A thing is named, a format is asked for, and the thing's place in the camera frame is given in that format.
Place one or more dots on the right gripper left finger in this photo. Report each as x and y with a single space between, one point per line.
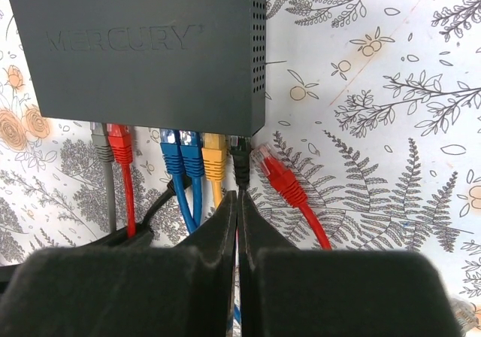
186 290

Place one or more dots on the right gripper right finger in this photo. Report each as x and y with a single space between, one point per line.
286 291

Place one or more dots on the black network switch box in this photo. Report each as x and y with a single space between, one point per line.
195 65

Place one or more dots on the floral table mat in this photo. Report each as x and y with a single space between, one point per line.
371 142

